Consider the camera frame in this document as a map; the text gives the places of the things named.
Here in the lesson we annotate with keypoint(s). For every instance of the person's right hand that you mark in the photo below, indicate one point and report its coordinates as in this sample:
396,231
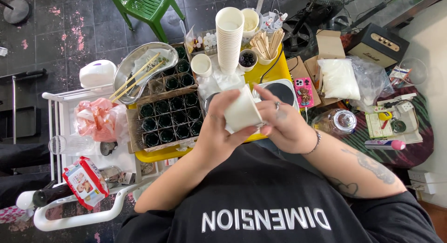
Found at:
293,131

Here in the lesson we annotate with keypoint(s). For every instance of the person's left hand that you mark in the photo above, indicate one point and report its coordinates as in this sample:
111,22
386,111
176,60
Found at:
213,131

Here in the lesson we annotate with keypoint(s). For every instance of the single white paper cup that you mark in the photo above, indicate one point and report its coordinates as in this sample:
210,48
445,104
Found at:
241,112

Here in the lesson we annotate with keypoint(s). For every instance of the metal melting pot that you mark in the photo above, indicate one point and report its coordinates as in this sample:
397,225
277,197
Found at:
211,101

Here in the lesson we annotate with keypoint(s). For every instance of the pink phone with bear charm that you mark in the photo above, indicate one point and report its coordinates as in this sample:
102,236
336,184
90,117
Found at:
303,93

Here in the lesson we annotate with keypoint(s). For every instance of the white electric hot plate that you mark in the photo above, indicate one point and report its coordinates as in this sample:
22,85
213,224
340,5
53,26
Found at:
283,91

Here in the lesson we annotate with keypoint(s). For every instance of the clear glass jar with lid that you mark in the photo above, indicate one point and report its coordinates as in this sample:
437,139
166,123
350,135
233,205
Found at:
335,121

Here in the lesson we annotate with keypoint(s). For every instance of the large carton of dark jars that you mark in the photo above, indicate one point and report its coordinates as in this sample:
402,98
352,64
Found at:
167,120

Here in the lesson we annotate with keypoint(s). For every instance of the white tissue paper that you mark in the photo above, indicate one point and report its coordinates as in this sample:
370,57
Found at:
223,82

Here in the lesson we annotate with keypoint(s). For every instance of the yellow plastic table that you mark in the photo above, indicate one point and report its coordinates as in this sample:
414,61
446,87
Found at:
269,73

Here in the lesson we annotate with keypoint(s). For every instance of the small carton of dark jars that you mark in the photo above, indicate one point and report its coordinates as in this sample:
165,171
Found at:
178,75

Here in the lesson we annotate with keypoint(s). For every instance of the small empty white cup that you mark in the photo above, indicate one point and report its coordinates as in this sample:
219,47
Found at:
201,65

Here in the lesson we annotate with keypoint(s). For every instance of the bag of white wax flakes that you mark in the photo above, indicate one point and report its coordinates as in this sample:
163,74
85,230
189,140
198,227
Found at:
338,79

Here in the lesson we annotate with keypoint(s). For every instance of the person's black printed shirt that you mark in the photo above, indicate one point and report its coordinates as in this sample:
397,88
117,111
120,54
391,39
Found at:
262,201

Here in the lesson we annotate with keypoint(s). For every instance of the white cup with black beads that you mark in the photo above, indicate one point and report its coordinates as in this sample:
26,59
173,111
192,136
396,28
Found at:
247,59

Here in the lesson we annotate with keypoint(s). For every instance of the green paper card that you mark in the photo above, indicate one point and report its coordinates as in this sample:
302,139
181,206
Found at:
376,126

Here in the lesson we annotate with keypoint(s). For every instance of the wooden chopstick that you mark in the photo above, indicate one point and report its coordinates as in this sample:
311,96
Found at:
138,73
139,83

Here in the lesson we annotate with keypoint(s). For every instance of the cup of wooden sticks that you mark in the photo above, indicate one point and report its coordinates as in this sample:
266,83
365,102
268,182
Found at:
267,47

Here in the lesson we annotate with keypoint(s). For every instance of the tray of small white bottles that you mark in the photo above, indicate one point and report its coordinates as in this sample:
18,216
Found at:
209,42

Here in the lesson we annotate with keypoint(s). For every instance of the clear bag of small bottles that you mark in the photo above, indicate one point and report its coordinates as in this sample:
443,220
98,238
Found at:
194,42

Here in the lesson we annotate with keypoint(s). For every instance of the white tube with pink cap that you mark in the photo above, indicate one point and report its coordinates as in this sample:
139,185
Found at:
384,144

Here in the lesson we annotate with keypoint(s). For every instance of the tall stack of paper cups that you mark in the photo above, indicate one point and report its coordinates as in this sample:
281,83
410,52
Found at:
229,40

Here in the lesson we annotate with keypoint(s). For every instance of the yellow tape measure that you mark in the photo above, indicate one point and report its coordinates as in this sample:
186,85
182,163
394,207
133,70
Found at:
385,116

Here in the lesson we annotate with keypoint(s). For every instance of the open brown cardboard box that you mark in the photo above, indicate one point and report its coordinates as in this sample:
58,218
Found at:
328,44

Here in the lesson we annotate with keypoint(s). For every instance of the crumpled clear plastic bag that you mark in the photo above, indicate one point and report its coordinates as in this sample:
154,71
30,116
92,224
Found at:
373,79

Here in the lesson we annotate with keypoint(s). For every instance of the metal kidney tray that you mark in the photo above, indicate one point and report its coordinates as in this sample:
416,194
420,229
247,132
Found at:
139,66

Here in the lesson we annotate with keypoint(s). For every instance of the black round scoop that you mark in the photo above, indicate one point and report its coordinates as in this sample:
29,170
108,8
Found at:
108,148

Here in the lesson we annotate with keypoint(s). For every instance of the black standing fan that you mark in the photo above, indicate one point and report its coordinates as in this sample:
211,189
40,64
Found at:
303,23

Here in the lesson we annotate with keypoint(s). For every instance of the silver metal tin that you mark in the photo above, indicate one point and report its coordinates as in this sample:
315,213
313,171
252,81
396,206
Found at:
111,176

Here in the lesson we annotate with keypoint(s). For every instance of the group of white dropper bottles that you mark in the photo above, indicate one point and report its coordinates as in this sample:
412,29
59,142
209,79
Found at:
274,21

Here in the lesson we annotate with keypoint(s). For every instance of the white power strip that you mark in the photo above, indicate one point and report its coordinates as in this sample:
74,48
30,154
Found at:
401,103

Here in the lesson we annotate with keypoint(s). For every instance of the pink plastic bag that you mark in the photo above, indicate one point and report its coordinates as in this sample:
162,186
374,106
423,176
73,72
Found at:
99,119

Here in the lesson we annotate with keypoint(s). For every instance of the black speaker with gold panel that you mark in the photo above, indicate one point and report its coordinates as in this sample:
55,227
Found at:
377,44

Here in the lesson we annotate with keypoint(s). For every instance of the round striped green rug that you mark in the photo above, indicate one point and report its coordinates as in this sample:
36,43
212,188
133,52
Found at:
415,152

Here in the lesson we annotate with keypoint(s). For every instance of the white nail lamp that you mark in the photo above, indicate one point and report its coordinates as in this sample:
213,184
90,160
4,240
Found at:
97,73

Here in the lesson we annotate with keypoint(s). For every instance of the clear glass bowl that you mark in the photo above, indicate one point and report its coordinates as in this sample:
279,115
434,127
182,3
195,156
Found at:
415,70

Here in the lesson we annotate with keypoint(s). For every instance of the red white wet wipes packet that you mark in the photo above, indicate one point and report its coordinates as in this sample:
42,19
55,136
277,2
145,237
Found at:
85,182

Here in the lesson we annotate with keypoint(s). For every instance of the green plastic chair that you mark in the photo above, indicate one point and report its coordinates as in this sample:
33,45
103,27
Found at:
146,7

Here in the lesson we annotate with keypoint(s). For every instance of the clear ribbed glass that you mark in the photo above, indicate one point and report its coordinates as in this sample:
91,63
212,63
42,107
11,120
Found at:
71,144

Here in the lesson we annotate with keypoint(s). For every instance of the white trolley cart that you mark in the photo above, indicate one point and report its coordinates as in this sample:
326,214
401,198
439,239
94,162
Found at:
63,106

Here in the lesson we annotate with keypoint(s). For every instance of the dark glass bottle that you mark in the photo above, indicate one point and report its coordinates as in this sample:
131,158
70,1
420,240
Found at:
52,194

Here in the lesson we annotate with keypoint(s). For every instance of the round black stand base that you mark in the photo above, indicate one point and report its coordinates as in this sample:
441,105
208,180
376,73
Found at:
16,11

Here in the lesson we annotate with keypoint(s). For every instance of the black metal frame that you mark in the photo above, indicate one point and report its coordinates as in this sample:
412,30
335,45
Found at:
21,113

